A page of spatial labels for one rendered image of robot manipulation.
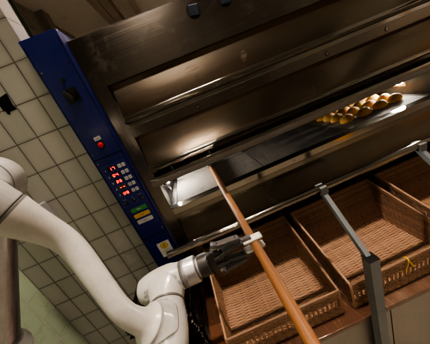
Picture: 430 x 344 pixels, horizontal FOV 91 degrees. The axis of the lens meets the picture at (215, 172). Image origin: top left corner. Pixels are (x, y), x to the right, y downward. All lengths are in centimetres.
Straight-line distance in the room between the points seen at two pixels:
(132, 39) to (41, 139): 63
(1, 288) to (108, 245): 65
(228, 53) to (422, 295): 144
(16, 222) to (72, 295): 113
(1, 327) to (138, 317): 42
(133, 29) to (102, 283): 100
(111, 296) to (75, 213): 81
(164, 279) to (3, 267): 44
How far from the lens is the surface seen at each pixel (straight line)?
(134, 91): 115
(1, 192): 64
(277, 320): 116
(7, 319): 94
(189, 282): 76
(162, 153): 114
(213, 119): 115
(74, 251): 65
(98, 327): 188
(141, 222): 128
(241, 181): 125
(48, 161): 132
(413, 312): 151
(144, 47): 116
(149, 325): 66
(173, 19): 118
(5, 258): 85
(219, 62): 116
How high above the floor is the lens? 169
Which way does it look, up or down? 20 degrees down
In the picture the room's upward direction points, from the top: 22 degrees counter-clockwise
